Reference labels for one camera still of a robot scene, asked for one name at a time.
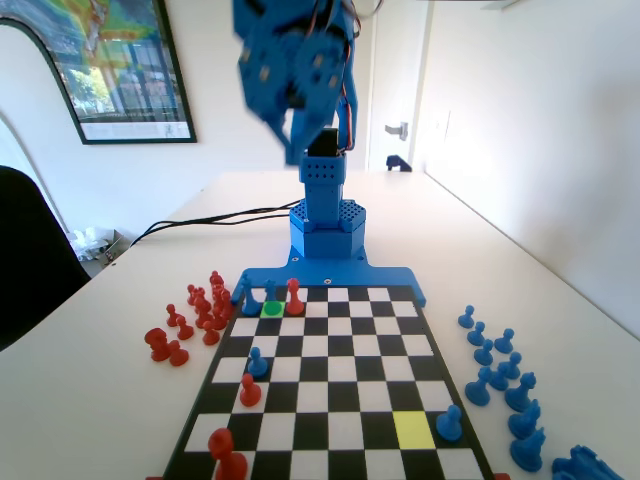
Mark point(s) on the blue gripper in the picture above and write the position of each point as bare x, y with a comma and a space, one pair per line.
284, 119

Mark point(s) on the blue queen chess piece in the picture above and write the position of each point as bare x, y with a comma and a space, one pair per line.
270, 294

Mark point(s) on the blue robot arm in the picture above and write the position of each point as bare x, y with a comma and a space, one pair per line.
325, 210

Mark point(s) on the red queen chess piece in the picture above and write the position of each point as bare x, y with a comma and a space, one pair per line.
293, 300

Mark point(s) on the blue king chess piece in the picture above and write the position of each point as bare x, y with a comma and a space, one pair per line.
248, 299

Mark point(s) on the red pawn chess piece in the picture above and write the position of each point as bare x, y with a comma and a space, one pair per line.
249, 394
171, 317
226, 456
184, 330
210, 336
178, 355

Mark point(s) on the blue pawn chess piece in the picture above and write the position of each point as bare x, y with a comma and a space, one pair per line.
504, 341
450, 422
477, 335
483, 354
257, 365
479, 390
498, 379
466, 317

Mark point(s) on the blue knight chess piece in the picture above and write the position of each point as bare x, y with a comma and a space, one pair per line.
525, 421
528, 451

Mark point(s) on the white door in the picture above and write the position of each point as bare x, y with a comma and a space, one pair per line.
395, 75

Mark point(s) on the small blue printed part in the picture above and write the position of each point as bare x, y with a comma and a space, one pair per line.
397, 164

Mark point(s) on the black framed poster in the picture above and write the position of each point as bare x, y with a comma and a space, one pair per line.
125, 75

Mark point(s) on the white crumpled paper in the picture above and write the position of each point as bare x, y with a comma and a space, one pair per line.
90, 240

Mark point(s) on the black and white chessboard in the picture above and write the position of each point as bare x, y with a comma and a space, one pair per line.
340, 350

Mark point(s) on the black chair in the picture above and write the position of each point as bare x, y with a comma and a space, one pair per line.
35, 260

